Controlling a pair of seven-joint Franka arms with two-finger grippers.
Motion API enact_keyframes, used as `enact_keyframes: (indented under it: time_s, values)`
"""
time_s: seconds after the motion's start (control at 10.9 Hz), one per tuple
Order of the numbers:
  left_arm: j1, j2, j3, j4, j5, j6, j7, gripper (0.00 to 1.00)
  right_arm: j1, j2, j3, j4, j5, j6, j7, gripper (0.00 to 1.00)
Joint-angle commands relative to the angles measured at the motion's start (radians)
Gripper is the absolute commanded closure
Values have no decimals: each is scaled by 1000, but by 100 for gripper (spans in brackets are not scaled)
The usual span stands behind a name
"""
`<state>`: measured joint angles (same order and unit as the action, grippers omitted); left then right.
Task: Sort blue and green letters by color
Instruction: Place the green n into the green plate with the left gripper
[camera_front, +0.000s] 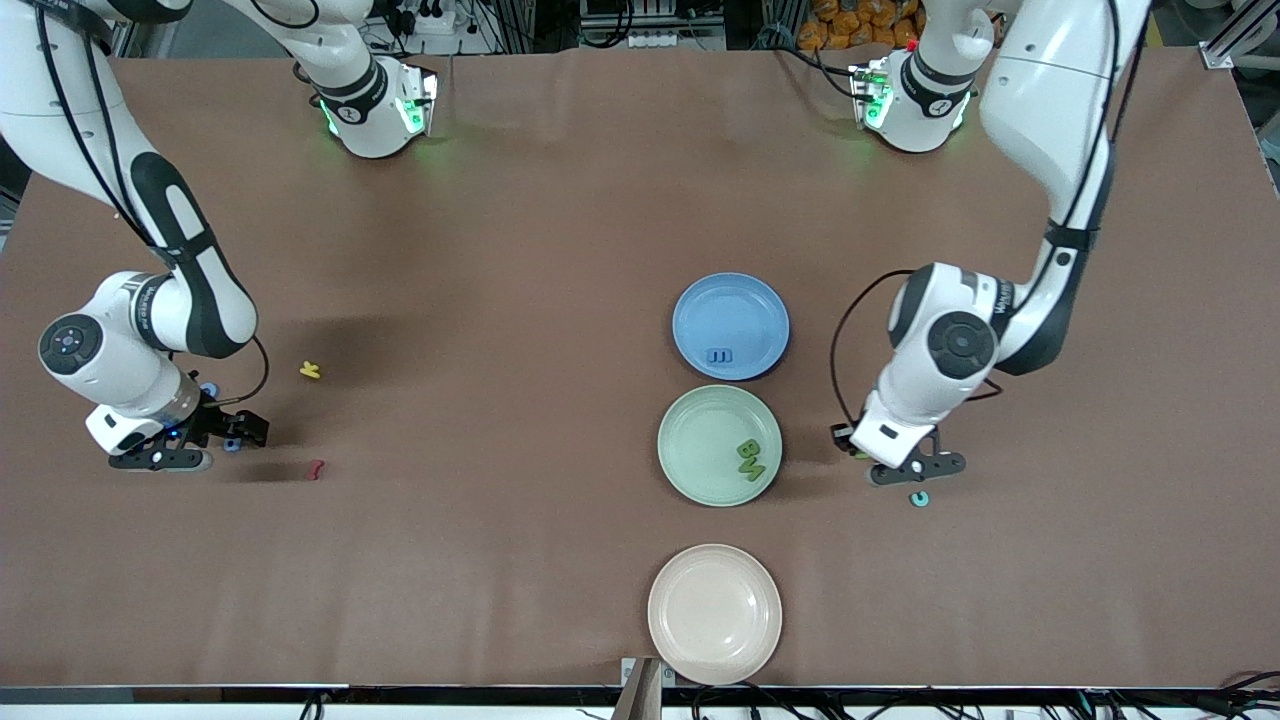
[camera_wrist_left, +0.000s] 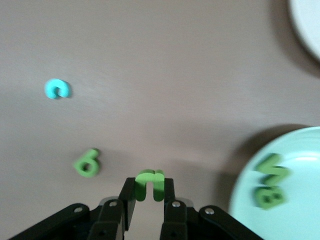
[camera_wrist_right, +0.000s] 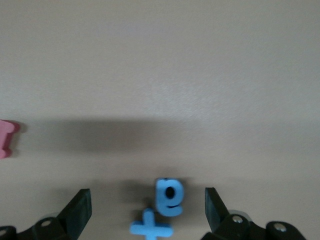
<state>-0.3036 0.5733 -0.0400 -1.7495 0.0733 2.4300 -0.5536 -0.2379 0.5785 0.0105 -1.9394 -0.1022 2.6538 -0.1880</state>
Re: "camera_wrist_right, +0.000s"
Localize red foam letter I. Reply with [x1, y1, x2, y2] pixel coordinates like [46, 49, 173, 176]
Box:
[0, 119, 21, 160]

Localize blue foam letter X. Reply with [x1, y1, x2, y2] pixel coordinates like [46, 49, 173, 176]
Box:
[129, 207, 173, 240]

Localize brown table cover sheet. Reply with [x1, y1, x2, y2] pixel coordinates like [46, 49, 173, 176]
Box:
[0, 0, 320, 240]

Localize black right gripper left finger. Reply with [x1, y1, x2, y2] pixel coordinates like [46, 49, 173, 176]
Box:
[0, 189, 92, 240]

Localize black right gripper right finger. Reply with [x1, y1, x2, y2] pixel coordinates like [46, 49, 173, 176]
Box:
[201, 187, 308, 240]

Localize blue foam letter e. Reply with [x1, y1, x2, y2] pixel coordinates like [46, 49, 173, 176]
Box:
[154, 177, 185, 216]

